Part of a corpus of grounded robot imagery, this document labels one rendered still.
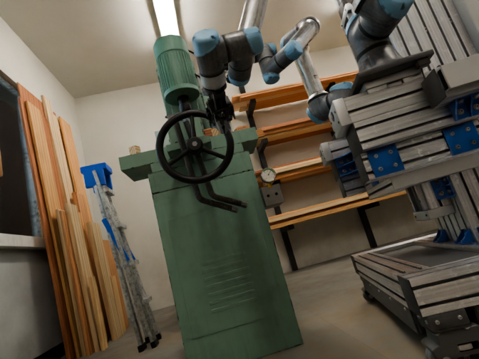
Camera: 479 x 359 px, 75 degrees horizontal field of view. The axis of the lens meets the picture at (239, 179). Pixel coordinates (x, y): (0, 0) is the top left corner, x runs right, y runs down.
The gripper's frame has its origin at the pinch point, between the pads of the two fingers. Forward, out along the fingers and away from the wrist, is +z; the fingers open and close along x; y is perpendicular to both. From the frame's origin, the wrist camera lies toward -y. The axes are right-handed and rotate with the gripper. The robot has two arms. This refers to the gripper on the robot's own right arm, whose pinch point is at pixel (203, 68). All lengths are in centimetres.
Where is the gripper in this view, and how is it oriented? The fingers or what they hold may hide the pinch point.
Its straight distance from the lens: 156.5
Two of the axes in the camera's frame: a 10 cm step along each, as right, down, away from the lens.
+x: 2.4, 6.8, -7.0
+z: -9.7, 2.3, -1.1
